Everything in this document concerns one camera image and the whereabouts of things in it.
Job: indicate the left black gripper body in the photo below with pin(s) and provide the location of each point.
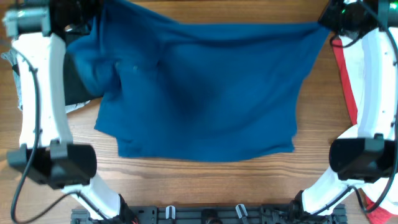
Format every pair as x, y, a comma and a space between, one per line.
76, 15

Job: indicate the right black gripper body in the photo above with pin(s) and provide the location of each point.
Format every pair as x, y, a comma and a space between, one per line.
329, 16

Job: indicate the blue t-shirt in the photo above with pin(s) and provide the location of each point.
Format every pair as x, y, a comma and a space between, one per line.
199, 92

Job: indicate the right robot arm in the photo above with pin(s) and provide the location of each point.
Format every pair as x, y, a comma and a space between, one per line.
363, 160

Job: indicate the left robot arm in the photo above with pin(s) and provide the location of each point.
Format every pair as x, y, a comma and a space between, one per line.
47, 154

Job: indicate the folded light grey garment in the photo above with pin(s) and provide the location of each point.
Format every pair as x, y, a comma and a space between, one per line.
11, 57

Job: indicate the folded black garment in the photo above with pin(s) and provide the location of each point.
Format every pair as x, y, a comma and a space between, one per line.
74, 89

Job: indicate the red garment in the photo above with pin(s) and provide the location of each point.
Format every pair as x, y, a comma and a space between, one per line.
346, 81

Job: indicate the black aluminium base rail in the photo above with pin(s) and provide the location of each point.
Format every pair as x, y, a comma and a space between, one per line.
265, 214

